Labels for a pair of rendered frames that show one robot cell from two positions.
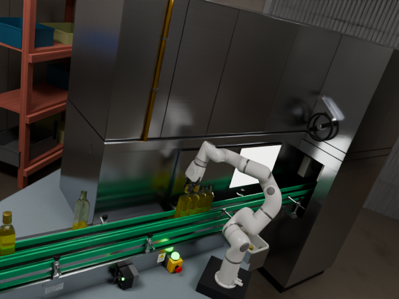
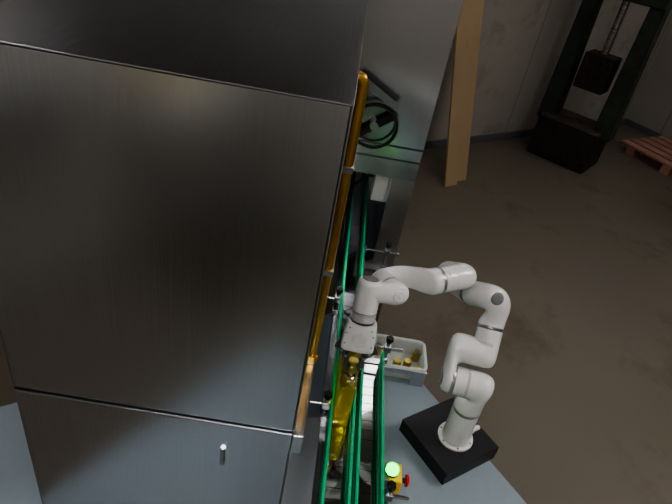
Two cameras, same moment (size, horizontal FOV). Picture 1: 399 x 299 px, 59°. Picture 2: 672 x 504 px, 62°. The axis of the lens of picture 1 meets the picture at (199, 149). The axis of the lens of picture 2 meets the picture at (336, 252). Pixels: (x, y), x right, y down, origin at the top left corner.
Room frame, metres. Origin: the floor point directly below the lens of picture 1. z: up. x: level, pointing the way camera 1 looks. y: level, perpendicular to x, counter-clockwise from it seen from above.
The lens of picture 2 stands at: (1.07, 1.05, 2.41)
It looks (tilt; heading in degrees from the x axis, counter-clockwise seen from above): 34 degrees down; 309
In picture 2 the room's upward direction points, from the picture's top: 11 degrees clockwise
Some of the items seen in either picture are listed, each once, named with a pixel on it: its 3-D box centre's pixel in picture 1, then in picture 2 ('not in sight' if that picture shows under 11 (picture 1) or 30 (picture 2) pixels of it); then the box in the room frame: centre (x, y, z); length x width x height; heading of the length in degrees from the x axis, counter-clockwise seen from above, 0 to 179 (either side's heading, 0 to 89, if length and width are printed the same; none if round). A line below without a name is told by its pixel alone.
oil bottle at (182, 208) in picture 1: (181, 210); (344, 398); (1.78, 0.01, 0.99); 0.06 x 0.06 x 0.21; 41
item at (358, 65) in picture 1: (365, 105); (395, 58); (2.73, -1.14, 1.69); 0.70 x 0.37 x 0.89; 131
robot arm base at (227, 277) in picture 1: (232, 270); (463, 421); (1.49, -0.33, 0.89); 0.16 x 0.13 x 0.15; 74
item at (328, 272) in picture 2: (157, 74); (333, 241); (1.71, 0.29, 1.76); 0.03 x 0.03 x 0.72; 41
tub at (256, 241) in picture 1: (247, 243); (397, 359); (1.88, -0.45, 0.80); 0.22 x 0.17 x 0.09; 41
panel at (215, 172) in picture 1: (230, 168); not in sight; (2.17, -0.23, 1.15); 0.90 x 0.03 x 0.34; 131
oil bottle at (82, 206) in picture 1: (81, 213); not in sight; (1.48, 0.50, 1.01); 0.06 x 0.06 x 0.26; 51
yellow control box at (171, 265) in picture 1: (173, 263); (390, 478); (1.54, -0.02, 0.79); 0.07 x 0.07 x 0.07; 41
